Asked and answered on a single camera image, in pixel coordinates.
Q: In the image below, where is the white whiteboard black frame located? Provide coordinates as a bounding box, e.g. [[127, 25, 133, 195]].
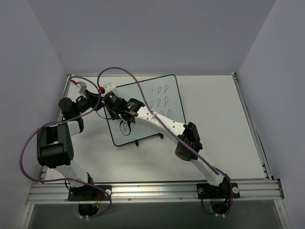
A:
[[108, 74, 186, 146]]

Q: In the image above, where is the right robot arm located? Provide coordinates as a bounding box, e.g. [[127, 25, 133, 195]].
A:
[[102, 92, 230, 197]]

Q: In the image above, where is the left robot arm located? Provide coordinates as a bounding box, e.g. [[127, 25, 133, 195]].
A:
[[37, 89, 102, 200]]

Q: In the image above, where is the black whiteboard stand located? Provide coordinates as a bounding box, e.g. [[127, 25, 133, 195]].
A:
[[133, 133, 164, 147]]

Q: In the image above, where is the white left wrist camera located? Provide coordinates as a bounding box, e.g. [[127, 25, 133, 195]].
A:
[[75, 82, 87, 94]]

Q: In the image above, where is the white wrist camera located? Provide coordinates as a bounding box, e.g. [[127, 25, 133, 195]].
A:
[[75, 82, 87, 94], [100, 83, 119, 96]]

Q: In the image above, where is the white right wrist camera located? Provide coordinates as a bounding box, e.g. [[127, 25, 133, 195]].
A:
[[100, 83, 119, 96]]

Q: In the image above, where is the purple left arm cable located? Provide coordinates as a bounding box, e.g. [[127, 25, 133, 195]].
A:
[[18, 75, 112, 219]]

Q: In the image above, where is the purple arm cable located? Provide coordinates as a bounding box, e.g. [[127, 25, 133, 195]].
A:
[[97, 67, 233, 214], [18, 75, 112, 219]]

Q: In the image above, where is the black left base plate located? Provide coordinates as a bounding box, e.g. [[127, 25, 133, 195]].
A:
[[68, 185, 112, 202]]

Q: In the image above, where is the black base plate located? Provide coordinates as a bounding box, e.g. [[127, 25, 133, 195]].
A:
[[68, 185, 112, 202], [196, 183, 240, 199]]

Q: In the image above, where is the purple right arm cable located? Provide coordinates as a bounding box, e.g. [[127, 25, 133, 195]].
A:
[[97, 67, 233, 214]]

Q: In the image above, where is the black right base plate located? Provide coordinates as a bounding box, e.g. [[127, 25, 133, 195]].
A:
[[196, 183, 240, 199]]

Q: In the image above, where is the aluminium front rail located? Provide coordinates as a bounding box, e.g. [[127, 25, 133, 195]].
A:
[[26, 179, 284, 204]]

